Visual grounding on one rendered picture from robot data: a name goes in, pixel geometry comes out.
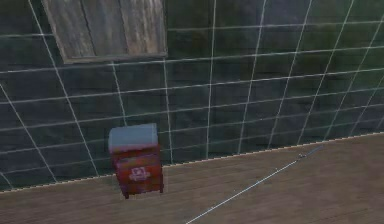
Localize red bin with grey lid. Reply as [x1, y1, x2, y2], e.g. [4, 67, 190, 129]
[107, 122, 165, 200]

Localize thin white rod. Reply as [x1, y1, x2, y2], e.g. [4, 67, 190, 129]
[185, 145, 324, 224]

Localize wooden plank wall panel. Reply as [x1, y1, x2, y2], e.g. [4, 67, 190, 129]
[41, 0, 168, 65]

